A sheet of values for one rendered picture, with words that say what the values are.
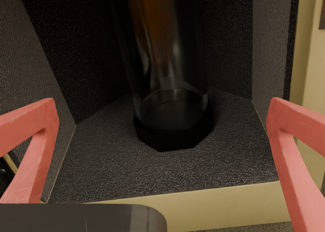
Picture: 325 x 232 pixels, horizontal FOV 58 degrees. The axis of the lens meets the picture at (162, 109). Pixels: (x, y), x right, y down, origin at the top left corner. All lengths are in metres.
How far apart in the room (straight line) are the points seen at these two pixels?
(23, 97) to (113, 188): 0.13
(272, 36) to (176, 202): 0.19
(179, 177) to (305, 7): 0.19
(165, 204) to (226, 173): 0.07
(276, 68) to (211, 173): 0.12
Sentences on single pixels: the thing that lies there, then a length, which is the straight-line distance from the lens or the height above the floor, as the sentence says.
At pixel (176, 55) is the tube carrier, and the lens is 0.28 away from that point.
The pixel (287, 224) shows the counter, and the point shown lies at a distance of 0.38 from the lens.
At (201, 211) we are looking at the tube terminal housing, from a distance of 0.34.
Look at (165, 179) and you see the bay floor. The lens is 0.32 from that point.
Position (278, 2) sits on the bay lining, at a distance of 0.27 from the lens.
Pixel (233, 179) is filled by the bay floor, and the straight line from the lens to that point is 0.31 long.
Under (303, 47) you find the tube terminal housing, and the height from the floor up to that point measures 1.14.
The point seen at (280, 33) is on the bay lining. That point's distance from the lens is 0.27.
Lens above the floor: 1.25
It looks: 35 degrees down
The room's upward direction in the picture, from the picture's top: 12 degrees counter-clockwise
